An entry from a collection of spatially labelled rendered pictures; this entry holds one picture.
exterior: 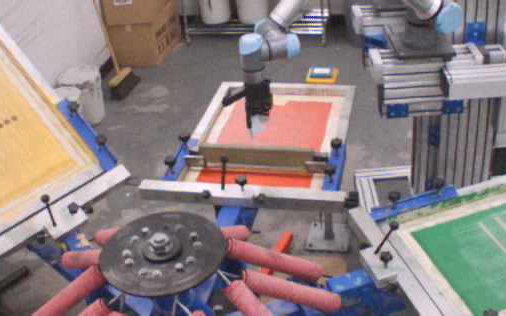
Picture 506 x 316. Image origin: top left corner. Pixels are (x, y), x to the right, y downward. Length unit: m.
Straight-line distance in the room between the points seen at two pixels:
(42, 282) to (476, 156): 2.28
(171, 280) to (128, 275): 0.10
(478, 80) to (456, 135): 0.52
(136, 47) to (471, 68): 3.57
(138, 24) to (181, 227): 4.04
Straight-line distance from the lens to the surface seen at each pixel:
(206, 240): 1.56
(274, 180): 2.33
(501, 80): 2.54
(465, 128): 2.98
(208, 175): 2.40
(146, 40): 5.56
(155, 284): 1.47
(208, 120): 2.67
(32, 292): 3.61
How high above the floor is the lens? 2.29
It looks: 33 degrees down
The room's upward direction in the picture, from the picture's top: 6 degrees counter-clockwise
